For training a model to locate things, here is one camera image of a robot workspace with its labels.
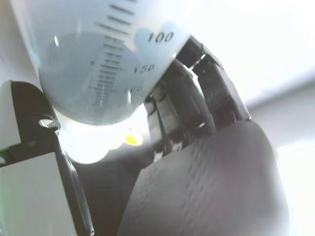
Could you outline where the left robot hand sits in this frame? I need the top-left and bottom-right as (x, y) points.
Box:
(0, 35), (294, 236)

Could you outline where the large plastic syringe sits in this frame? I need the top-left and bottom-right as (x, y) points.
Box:
(9, 0), (192, 165)

